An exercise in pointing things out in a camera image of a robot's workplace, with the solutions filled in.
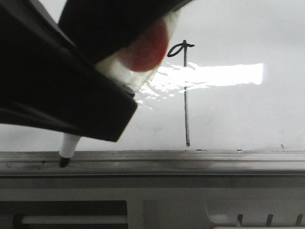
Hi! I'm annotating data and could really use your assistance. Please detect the grey slotted base housing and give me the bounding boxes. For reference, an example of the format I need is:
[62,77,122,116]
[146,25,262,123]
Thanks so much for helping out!
[0,176,305,229]

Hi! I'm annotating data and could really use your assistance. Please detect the red magnet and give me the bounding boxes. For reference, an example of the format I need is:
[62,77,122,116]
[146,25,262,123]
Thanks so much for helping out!
[95,10,180,94]

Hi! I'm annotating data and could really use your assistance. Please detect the white whiteboard with aluminium frame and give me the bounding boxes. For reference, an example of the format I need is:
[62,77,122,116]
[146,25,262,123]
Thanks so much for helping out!
[0,0,305,177]

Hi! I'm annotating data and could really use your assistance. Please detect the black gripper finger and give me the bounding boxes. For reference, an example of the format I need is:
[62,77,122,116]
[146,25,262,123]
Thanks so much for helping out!
[59,0,188,63]
[0,0,137,142]

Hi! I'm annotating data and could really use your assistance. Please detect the white marker with black tip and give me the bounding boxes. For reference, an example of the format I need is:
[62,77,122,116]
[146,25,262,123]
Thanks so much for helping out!
[59,133,81,168]

